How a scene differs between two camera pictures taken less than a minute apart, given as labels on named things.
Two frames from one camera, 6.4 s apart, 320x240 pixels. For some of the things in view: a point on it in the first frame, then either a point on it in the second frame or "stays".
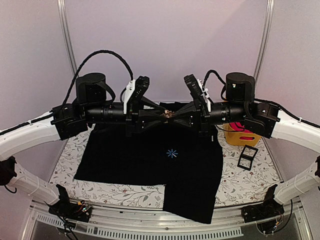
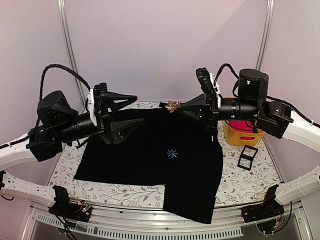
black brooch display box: x=248 y=154 stays
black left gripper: x=134 y=109 to x=108 y=129
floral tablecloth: x=249 y=180 stays
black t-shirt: x=189 y=165 stays
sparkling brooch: x=167 y=113 to x=172 y=106
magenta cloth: x=239 y=127 stays
